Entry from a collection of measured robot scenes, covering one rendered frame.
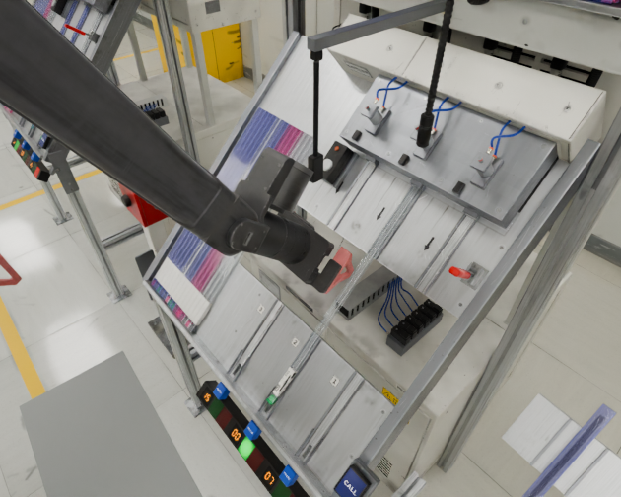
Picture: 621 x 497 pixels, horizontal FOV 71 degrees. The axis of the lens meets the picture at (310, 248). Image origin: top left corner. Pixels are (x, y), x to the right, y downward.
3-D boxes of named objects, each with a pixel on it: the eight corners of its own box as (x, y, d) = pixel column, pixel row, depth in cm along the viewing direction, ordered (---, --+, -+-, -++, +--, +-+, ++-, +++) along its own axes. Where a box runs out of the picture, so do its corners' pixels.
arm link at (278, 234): (214, 235, 53) (242, 256, 50) (240, 185, 52) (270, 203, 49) (250, 247, 59) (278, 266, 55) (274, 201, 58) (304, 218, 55)
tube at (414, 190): (274, 404, 83) (271, 404, 82) (270, 399, 84) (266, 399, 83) (427, 180, 77) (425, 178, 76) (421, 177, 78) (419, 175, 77)
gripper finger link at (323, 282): (340, 238, 68) (308, 224, 60) (374, 262, 64) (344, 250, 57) (317, 273, 69) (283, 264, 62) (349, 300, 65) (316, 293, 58)
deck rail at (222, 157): (165, 287, 114) (145, 284, 108) (161, 283, 115) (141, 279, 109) (312, 47, 105) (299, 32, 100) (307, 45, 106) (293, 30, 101)
